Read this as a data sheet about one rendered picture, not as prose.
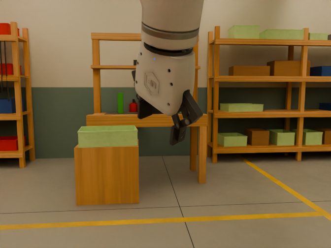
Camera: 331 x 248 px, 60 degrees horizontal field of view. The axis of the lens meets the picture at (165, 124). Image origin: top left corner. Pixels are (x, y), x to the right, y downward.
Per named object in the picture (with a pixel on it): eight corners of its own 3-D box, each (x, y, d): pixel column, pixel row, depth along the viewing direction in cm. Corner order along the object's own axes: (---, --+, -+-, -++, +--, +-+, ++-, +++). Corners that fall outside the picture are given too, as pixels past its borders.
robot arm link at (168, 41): (128, 17, 42) (127, 37, 43) (168, 37, 37) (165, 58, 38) (171, 10, 46) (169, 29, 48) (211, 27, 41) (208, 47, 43)
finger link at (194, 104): (166, 76, 45) (162, 104, 49) (201, 100, 41) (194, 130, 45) (172, 74, 46) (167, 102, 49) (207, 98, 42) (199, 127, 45)
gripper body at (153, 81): (128, 30, 43) (127, 93, 50) (173, 54, 38) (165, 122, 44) (165, 23, 48) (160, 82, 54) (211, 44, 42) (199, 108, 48)
